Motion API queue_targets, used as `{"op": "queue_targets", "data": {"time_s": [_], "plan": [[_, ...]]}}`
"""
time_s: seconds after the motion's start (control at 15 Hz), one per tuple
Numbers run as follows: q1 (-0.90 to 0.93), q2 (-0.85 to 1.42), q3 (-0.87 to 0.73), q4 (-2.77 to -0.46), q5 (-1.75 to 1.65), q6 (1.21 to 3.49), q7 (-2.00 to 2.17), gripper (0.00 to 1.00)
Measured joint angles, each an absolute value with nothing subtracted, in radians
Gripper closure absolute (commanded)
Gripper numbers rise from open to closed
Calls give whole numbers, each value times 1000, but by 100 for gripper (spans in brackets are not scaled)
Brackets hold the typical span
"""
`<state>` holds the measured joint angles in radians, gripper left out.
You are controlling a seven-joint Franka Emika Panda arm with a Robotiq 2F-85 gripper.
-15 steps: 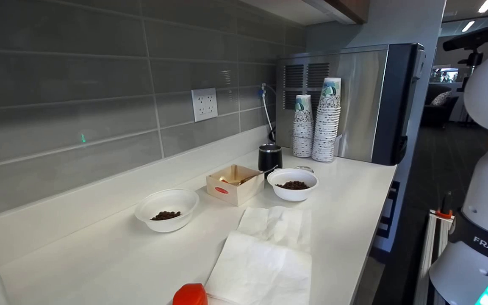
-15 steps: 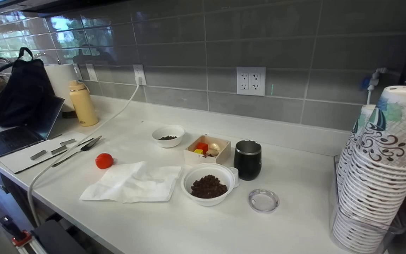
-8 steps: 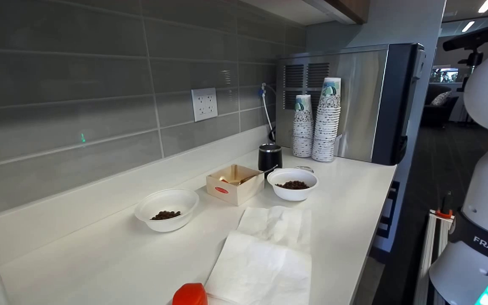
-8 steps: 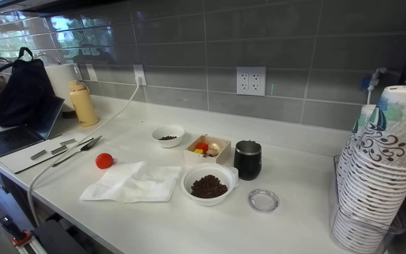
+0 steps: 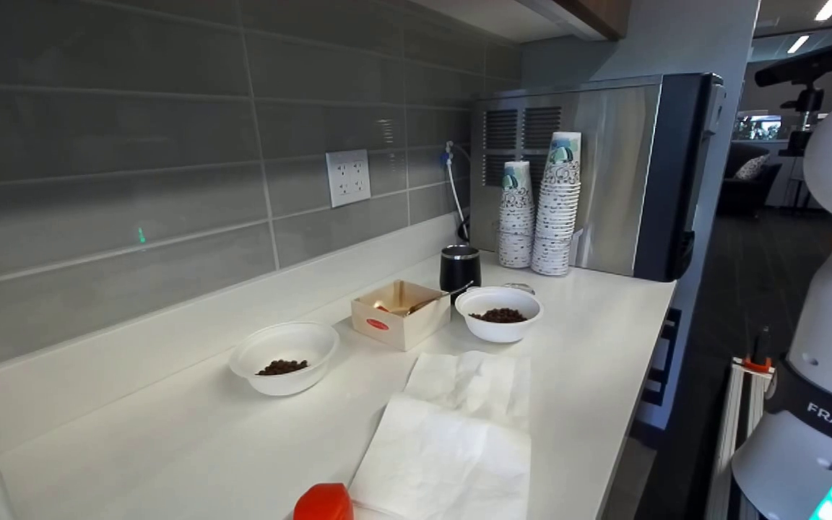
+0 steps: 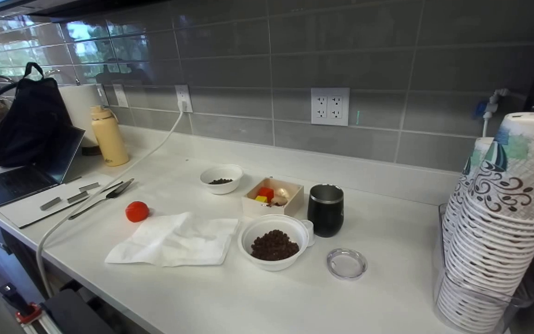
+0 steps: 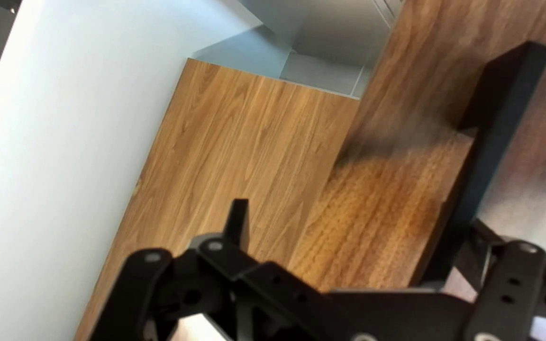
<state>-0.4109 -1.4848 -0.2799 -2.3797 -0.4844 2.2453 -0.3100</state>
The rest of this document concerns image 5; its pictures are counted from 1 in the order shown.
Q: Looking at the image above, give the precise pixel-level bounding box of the white cable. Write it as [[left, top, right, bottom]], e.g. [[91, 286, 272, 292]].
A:
[[443, 140, 472, 243]]

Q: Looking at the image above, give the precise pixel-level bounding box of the tall stack of paper cups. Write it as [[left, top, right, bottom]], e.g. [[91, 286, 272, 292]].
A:
[[530, 131, 583, 277]]

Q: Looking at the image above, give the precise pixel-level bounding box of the white wall socket plate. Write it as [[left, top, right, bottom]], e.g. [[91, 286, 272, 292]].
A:
[[325, 149, 373, 209]]

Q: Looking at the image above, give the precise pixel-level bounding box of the heap of brown beans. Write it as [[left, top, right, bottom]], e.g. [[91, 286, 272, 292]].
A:
[[256, 358, 310, 376], [468, 308, 529, 324]]

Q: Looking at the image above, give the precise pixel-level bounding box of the metal spoon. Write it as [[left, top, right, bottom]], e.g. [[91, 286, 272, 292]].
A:
[[373, 282, 475, 317]]

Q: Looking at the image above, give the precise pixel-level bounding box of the stainless steel appliance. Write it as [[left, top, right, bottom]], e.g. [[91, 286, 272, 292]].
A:
[[469, 72, 726, 283]]

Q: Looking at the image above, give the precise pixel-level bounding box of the camera on mount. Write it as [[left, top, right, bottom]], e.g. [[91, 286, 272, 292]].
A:
[[754, 33, 832, 158]]

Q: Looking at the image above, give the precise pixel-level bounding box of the small cardboard box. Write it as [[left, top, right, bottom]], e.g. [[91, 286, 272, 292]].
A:
[[350, 279, 452, 352]]

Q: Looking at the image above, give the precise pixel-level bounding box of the orange plastic object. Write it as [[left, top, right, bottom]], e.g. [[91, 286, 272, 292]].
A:
[[292, 482, 355, 520]]

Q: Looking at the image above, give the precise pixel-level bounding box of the white foam bowl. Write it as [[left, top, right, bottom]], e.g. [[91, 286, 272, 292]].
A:
[[455, 286, 544, 344], [229, 321, 341, 397]]

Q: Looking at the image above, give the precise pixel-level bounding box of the black tumbler cup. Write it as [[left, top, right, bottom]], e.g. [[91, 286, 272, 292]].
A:
[[439, 244, 482, 305]]

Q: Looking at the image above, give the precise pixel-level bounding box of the dark sofa with cushion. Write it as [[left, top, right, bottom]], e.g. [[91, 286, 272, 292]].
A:
[[716, 142, 784, 216]]

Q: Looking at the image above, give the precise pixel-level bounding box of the short stack of paper cups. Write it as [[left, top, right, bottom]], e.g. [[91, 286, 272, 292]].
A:
[[497, 160, 536, 269]]

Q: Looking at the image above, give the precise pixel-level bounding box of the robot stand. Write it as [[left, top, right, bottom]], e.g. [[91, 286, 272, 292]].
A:
[[705, 326, 778, 520]]

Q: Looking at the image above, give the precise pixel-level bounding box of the white paper napkin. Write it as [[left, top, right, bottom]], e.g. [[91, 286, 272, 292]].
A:
[[403, 350, 532, 433], [347, 392, 532, 520]]

